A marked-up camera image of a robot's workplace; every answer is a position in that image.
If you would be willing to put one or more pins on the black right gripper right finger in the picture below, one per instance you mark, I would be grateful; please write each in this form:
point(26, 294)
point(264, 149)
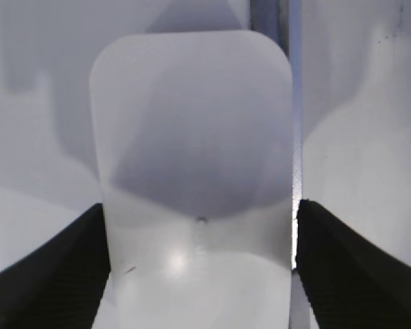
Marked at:
point(349, 282)

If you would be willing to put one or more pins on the white board with grey frame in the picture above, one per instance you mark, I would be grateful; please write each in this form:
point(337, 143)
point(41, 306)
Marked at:
point(351, 114)

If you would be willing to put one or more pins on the white board eraser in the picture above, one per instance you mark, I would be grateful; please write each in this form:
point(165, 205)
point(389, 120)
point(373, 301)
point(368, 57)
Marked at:
point(193, 135)

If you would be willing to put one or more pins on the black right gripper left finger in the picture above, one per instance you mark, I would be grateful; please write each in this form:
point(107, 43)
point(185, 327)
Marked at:
point(60, 284)

